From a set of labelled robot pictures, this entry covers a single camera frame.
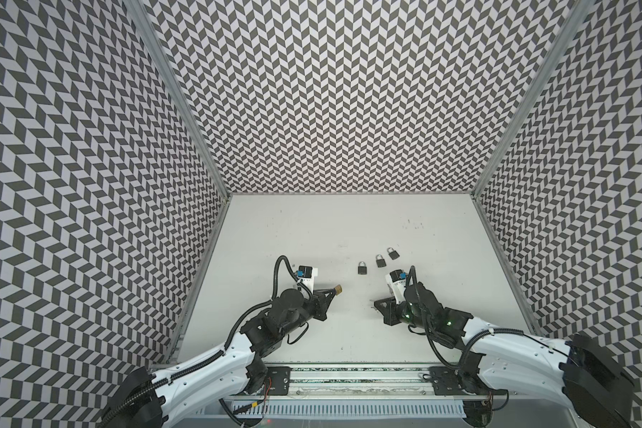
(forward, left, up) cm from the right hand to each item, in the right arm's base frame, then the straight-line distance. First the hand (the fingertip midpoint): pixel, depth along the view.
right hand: (375, 312), depth 81 cm
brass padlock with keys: (+4, +11, +7) cm, 14 cm away
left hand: (+3, +12, +7) cm, 14 cm away
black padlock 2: (+19, -4, -5) cm, 20 cm away
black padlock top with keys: (+23, -10, -5) cm, 26 cm away
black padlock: (+17, +2, -5) cm, 18 cm away
